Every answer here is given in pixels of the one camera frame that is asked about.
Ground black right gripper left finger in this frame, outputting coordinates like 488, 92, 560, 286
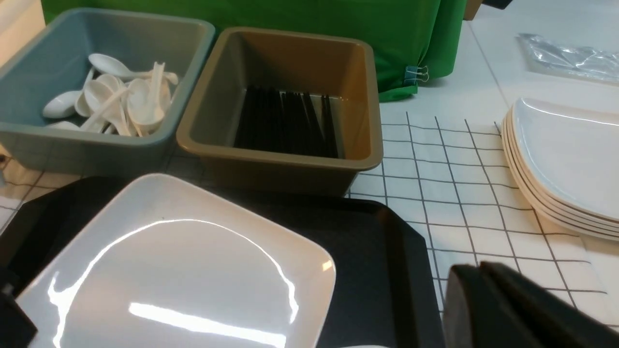
0, 286, 38, 348

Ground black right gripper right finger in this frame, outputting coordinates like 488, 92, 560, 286
443, 261, 619, 348

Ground white square rice plate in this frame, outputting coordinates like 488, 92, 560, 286
17, 174, 336, 348

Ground black serving tray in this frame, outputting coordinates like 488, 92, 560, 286
1, 176, 446, 348

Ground stack of plates right side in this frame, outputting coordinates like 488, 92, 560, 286
501, 98, 618, 241

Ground metal binder clip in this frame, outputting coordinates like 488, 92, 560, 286
403, 66, 429, 86

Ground pile of white spoons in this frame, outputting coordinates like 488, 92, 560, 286
42, 53, 180, 137

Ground clear plastic bag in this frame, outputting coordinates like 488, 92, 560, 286
517, 33, 619, 86

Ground teal plastic spoon bin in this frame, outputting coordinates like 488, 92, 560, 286
0, 7, 215, 176

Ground green backdrop cloth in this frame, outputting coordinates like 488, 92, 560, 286
41, 0, 467, 102

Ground brown plastic chopstick bin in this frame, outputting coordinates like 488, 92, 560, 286
177, 27, 384, 196

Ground black chopsticks in bin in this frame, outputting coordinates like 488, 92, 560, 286
234, 86, 342, 159

